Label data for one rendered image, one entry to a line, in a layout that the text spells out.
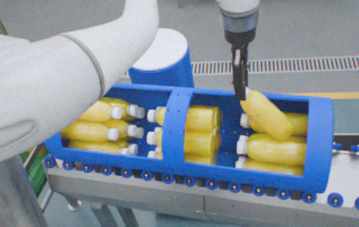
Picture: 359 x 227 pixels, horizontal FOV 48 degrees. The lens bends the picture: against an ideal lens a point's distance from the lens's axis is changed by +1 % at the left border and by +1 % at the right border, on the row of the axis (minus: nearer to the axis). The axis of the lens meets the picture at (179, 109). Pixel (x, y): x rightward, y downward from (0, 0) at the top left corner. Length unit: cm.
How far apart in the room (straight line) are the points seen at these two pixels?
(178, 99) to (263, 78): 189
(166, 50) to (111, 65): 118
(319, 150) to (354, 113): 176
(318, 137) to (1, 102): 86
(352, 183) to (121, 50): 102
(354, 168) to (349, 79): 171
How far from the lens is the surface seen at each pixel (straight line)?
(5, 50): 49
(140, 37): 58
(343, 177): 141
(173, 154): 118
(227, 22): 91
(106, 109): 130
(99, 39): 53
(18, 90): 45
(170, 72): 165
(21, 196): 75
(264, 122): 114
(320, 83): 303
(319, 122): 113
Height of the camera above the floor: 208
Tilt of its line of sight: 47 degrees down
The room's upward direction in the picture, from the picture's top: 11 degrees counter-clockwise
